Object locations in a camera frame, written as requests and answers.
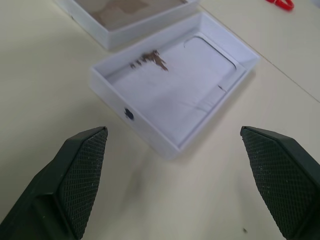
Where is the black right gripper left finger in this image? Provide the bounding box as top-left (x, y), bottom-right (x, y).
top-left (0, 126), bottom-right (109, 240)

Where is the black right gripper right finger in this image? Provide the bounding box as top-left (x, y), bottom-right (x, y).
top-left (240, 125), bottom-right (320, 240)

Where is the red plastic object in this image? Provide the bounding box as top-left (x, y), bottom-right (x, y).
top-left (265, 0), bottom-right (295, 12)

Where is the white box base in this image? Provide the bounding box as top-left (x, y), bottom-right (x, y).
top-left (89, 11), bottom-right (261, 161)

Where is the white box lid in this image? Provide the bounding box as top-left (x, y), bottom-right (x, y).
top-left (55, 0), bottom-right (202, 50)

